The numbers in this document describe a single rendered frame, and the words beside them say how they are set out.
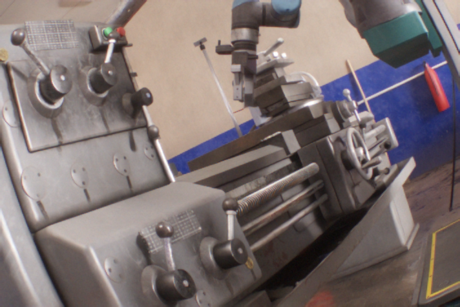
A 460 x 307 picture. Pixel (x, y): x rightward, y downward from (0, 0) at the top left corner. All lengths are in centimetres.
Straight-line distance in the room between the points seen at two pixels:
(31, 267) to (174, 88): 614
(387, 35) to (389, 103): 486
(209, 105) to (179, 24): 110
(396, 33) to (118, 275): 76
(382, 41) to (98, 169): 67
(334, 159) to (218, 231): 90
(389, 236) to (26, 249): 248
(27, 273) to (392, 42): 90
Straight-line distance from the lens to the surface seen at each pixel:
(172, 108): 704
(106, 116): 128
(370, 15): 122
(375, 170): 237
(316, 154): 208
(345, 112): 220
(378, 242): 318
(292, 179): 184
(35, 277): 98
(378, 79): 606
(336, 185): 208
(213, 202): 126
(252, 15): 183
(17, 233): 98
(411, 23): 120
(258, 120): 284
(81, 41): 134
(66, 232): 96
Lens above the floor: 78
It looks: 3 degrees up
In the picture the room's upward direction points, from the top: 23 degrees counter-clockwise
